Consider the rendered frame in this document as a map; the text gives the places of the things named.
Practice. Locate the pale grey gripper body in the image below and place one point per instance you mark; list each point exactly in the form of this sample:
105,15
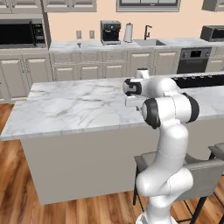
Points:
134,101

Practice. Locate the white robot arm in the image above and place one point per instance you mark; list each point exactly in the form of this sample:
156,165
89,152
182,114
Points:
172,140

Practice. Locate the cream base cupboard run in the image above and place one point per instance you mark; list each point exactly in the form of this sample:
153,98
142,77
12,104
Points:
96,64

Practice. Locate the grey sink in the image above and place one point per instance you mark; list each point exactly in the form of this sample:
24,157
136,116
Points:
149,43

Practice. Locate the white paper towel roll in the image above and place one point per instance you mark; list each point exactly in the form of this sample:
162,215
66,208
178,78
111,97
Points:
128,33

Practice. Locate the black tap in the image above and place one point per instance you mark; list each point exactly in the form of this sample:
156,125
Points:
146,32

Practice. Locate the black hob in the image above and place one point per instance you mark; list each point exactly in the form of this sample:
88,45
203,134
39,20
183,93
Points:
204,81

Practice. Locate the black coffee machine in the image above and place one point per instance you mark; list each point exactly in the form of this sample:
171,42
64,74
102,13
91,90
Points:
110,32

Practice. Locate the small dark object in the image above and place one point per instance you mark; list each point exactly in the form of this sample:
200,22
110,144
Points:
78,45

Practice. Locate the grey kitchen island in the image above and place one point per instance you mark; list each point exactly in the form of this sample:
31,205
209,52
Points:
81,163

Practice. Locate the cream cupboards beside oven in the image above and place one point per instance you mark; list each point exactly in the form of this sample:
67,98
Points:
215,59

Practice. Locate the grey stool with black legs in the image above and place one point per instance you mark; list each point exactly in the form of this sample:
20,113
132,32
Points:
218,150
204,175

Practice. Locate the grey framed window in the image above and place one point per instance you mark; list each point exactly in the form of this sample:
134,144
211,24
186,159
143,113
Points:
148,5

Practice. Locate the black toaster oven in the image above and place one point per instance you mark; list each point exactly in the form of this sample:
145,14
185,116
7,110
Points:
212,33

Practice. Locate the cream tall cupboard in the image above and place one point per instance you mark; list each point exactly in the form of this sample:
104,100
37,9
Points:
20,75

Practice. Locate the black microwave oven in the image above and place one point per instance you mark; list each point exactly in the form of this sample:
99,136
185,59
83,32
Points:
17,33

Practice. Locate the white wall socket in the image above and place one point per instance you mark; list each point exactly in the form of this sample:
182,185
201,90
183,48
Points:
92,34
79,34

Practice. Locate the cream wall cupboards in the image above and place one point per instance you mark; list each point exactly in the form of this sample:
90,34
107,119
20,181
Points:
58,5

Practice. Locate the cream corner wall cupboard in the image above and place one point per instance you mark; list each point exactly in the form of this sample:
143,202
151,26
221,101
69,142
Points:
214,5

